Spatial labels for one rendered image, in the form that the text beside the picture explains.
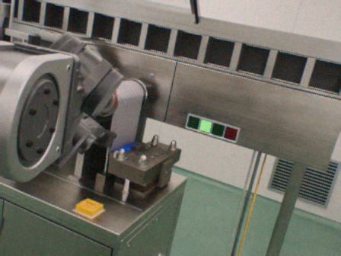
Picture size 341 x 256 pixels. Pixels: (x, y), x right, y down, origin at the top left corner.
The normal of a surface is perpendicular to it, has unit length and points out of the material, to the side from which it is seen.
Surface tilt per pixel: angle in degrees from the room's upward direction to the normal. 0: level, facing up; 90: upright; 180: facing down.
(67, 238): 90
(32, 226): 90
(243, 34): 90
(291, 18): 90
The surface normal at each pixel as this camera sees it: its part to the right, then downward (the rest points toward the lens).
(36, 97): 0.98, 0.22
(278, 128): -0.38, 0.15
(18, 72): 0.11, -0.63
